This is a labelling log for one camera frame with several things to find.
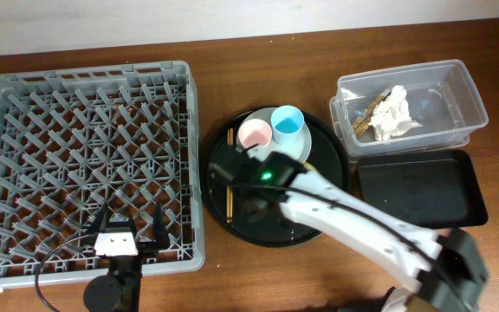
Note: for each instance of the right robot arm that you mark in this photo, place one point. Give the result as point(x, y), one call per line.
point(435, 272)

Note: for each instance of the pink cup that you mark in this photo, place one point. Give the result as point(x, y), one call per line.
point(254, 132)

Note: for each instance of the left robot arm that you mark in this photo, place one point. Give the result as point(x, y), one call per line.
point(119, 289)

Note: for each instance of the clear plastic bin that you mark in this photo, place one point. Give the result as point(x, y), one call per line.
point(442, 97)

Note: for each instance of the gold foil wrapper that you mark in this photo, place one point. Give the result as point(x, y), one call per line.
point(361, 123)

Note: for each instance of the black rectangular tray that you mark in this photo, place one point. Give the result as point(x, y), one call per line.
point(434, 190)

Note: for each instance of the blue cup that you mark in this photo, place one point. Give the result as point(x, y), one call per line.
point(286, 123)

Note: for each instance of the round black tray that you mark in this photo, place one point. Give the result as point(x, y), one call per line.
point(327, 155)

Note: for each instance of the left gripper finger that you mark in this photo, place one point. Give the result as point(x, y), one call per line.
point(159, 231)
point(100, 222)

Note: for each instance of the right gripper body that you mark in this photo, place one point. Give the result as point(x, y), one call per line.
point(224, 169)

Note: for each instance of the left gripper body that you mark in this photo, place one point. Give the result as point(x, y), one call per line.
point(144, 246)

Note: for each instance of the grey round plate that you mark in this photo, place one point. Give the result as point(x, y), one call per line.
point(299, 149)

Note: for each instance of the white tissue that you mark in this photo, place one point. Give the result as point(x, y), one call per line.
point(391, 118)

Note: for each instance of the grey plastic dishwasher rack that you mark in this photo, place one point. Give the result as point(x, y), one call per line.
point(72, 140)

